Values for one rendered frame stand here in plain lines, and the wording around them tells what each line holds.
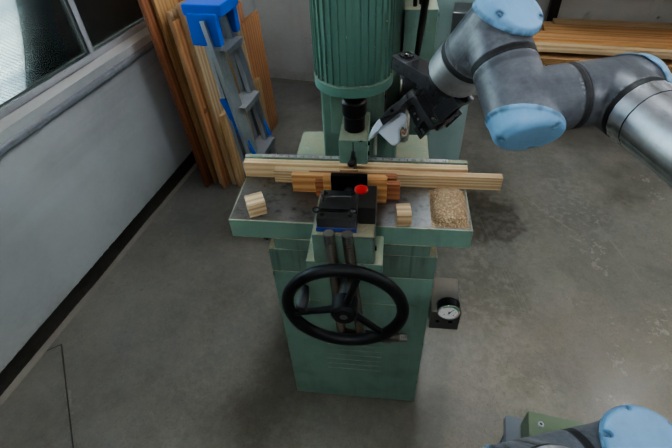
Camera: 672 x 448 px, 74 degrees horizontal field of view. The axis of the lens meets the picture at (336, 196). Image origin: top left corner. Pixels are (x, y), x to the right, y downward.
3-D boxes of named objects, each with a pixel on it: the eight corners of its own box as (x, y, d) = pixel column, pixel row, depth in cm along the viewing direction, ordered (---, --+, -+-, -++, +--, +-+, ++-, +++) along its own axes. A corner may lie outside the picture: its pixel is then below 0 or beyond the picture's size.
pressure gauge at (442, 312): (434, 323, 119) (438, 305, 114) (434, 311, 122) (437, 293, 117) (458, 324, 118) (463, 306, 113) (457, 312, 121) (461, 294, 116)
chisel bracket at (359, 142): (339, 168, 111) (338, 140, 105) (344, 137, 122) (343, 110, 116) (369, 169, 110) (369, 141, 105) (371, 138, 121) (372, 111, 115)
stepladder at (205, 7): (256, 240, 232) (171, 9, 158) (272, 208, 250) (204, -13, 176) (284, 243, 227) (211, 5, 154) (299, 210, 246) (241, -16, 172)
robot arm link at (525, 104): (599, 117, 54) (566, 33, 58) (511, 130, 53) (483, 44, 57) (560, 148, 63) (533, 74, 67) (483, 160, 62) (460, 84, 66)
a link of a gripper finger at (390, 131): (375, 158, 85) (413, 131, 81) (360, 132, 86) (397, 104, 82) (381, 157, 88) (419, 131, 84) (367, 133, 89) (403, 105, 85)
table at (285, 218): (220, 264, 108) (214, 247, 104) (251, 185, 131) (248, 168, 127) (475, 279, 101) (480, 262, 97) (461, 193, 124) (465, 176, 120)
